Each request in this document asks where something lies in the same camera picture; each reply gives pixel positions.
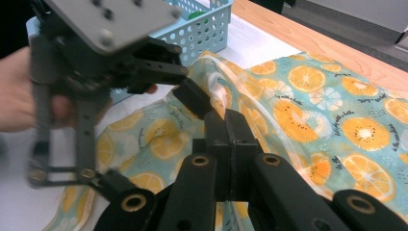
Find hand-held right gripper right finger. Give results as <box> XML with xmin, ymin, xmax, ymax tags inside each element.
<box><xmin>225</xmin><ymin>109</ymin><xmax>265</xmax><ymax>202</ymax></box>

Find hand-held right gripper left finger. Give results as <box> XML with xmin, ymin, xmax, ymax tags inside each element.
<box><xmin>191</xmin><ymin>110</ymin><xmax>233</xmax><ymax>203</ymax></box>

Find blue plastic basket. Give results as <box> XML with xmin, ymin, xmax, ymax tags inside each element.
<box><xmin>27</xmin><ymin>0</ymin><xmax>235</xmax><ymax>104</ymax></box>

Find orange print fabric bag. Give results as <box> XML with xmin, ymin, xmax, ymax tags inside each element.
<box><xmin>41</xmin><ymin>50</ymin><xmax>408</xmax><ymax>231</ymax></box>

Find white table mat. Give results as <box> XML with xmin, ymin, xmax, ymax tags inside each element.
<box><xmin>0</xmin><ymin>13</ymin><xmax>302</xmax><ymax>231</ymax></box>

